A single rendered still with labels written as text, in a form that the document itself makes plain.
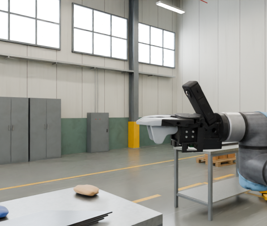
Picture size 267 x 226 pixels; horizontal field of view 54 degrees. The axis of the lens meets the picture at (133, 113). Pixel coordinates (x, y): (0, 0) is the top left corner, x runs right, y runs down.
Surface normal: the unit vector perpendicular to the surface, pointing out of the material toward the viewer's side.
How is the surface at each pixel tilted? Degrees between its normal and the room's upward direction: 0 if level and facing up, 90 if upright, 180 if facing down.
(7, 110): 90
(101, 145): 90
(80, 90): 90
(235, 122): 70
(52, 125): 90
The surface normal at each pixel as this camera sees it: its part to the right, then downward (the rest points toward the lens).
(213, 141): 0.23, 0.14
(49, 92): 0.64, 0.00
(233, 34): -0.77, 0.00
